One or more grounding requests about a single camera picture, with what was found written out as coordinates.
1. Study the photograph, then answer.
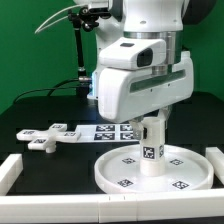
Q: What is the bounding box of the white right fence bar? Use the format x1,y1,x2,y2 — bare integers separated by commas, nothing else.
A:
205,147,224,185

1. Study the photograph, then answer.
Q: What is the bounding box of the white left fence bar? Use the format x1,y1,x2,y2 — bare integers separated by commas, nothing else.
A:
0,154,23,196

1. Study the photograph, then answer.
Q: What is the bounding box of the white fence bar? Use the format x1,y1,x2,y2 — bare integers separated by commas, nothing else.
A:
0,189,224,224
205,147,224,185
0,154,23,196

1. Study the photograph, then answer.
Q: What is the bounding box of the white marker sheet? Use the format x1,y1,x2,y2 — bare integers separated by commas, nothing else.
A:
75,124,136,143

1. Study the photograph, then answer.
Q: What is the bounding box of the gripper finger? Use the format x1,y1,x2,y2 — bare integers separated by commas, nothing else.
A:
158,106,172,127
129,117,147,141

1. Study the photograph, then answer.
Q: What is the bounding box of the white front fence bar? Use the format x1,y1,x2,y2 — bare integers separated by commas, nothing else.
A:
0,189,224,224

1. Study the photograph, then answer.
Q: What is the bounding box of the white cable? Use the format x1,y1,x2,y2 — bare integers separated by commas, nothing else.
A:
34,3,84,35

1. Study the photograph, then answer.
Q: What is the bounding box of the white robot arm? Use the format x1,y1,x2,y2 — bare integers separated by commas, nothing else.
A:
73,0,216,141

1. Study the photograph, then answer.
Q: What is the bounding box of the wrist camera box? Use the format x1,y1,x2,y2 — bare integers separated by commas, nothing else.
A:
99,37,166,70

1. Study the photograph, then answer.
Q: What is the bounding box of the white cross-shaped table base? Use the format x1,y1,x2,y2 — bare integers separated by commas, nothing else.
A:
16,123,81,153

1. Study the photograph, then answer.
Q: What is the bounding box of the white round table top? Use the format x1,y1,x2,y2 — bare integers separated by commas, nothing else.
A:
94,144,214,194

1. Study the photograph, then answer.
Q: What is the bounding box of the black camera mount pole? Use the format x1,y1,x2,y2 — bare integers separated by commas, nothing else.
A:
68,7,99,98

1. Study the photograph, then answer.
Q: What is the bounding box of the black cable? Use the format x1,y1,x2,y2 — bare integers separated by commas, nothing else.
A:
13,78,81,103

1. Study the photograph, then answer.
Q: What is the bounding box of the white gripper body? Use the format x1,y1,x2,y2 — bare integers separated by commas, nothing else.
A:
98,51,194,123

